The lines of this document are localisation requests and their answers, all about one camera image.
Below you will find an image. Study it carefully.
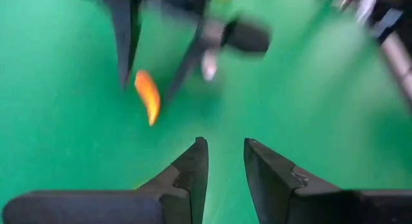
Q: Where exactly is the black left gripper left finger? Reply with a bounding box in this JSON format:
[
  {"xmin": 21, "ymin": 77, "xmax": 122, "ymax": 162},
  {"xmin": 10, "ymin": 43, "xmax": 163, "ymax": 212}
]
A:
[{"xmin": 136, "ymin": 136, "xmax": 210, "ymax": 224}]

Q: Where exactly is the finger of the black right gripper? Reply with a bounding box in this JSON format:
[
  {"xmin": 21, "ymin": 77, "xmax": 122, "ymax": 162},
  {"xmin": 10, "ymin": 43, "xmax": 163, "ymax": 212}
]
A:
[
  {"xmin": 102, "ymin": 0, "xmax": 142, "ymax": 88},
  {"xmin": 165, "ymin": 17, "xmax": 207, "ymax": 101}
]

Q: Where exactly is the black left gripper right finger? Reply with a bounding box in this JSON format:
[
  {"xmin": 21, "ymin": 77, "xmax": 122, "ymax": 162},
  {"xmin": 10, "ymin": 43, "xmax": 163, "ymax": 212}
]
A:
[{"xmin": 243, "ymin": 137, "xmax": 342, "ymax": 224}]

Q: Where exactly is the orange toy carrot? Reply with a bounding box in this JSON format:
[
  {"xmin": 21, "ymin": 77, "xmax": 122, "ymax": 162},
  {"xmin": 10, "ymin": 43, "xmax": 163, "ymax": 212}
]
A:
[{"xmin": 134, "ymin": 69, "xmax": 161, "ymax": 127}]

